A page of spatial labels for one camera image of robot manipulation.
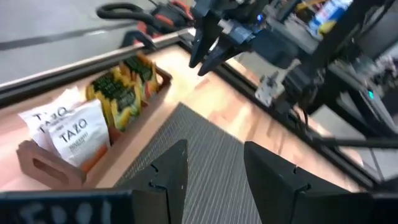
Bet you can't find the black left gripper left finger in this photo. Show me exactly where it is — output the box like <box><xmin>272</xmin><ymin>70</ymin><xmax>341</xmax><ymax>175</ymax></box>
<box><xmin>0</xmin><ymin>139</ymin><xmax>189</xmax><ymax>224</ymax></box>

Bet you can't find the brown wooden tea organizer box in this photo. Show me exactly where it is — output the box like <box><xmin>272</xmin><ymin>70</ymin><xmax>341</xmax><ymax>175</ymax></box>
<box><xmin>16</xmin><ymin>58</ymin><xmax>174</xmax><ymax>190</ymax></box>

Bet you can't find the yellow green lemon tea packet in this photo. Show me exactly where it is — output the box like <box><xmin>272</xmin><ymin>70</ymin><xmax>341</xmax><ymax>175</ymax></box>
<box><xmin>85</xmin><ymin>72</ymin><xmax>131</xmax><ymax>119</ymax></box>
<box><xmin>108</xmin><ymin>88</ymin><xmax>143</xmax><ymax>132</ymax></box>

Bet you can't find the orange black shop vacuum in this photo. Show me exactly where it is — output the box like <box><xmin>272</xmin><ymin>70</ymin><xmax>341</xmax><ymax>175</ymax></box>
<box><xmin>123</xmin><ymin>0</ymin><xmax>197</xmax><ymax>49</ymax></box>

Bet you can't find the white orange Tazo tea packet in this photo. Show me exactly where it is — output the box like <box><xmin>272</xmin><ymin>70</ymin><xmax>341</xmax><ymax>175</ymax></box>
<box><xmin>48</xmin><ymin>98</ymin><xmax>112</xmax><ymax>173</ymax></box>
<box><xmin>17</xmin><ymin>86</ymin><xmax>86</xmax><ymax>131</ymax></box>
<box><xmin>30</xmin><ymin>119</ymin><xmax>60</xmax><ymax>155</ymax></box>

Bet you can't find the black vacuum hose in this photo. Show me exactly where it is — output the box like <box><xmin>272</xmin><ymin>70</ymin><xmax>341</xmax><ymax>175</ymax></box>
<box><xmin>95</xmin><ymin>2</ymin><xmax>158</xmax><ymax>26</ymax></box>

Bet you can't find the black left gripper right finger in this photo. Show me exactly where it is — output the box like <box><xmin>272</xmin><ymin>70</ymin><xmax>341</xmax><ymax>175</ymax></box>
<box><xmin>243</xmin><ymin>141</ymin><xmax>398</xmax><ymax>224</ymax></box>

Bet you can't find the blue white wipes canister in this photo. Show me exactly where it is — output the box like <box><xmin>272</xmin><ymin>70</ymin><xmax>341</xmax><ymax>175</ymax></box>
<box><xmin>307</xmin><ymin>0</ymin><xmax>354</xmax><ymax>35</ymax></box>

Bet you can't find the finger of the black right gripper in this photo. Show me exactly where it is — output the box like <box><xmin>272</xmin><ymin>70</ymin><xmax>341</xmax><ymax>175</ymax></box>
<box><xmin>188</xmin><ymin>15</ymin><xmax>224</xmax><ymax>69</ymax></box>
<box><xmin>197</xmin><ymin>39</ymin><xmax>246</xmax><ymax>77</ymax></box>

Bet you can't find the orange peach tea packet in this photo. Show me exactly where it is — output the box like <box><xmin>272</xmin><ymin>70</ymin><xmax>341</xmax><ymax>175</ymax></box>
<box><xmin>123</xmin><ymin>53</ymin><xmax>160</xmax><ymax>102</ymax></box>

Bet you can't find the dark grey woven placemat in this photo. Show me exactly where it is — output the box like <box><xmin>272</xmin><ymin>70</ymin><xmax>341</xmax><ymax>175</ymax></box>
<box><xmin>113</xmin><ymin>102</ymin><xmax>264</xmax><ymax>224</ymax></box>

